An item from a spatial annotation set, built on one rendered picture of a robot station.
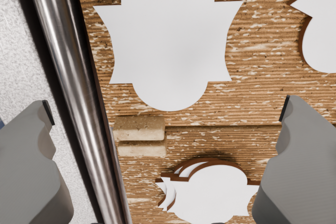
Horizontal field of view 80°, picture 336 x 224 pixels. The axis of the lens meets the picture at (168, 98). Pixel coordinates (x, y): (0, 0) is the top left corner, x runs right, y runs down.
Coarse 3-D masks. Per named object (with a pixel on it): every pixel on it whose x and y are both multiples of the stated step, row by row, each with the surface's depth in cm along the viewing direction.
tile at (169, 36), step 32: (128, 0) 17; (160, 0) 17; (192, 0) 17; (224, 0) 17; (128, 32) 18; (160, 32) 18; (192, 32) 18; (224, 32) 18; (128, 64) 20; (160, 64) 20; (192, 64) 20; (224, 64) 20; (160, 96) 22; (192, 96) 22
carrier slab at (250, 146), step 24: (168, 144) 27; (192, 144) 27; (216, 144) 27; (240, 144) 27; (264, 144) 27; (120, 168) 30; (144, 168) 30; (168, 168) 29; (264, 168) 29; (144, 192) 33; (144, 216) 36; (168, 216) 36; (240, 216) 36
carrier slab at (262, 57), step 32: (96, 0) 18; (256, 0) 18; (288, 0) 18; (96, 32) 19; (256, 32) 19; (288, 32) 19; (96, 64) 21; (256, 64) 21; (288, 64) 21; (128, 96) 23; (224, 96) 23; (256, 96) 23; (320, 96) 23
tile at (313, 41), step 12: (300, 0) 17; (312, 0) 17; (324, 0) 17; (312, 12) 17; (324, 12) 17; (312, 24) 18; (324, 24) 18; (300, 36) 19; (312, 36) 18; (324, 36) 18; (300, 48) 19; (312, 48) 19; (324, 48) 19; (312, 60) 20; (324, 60) 20
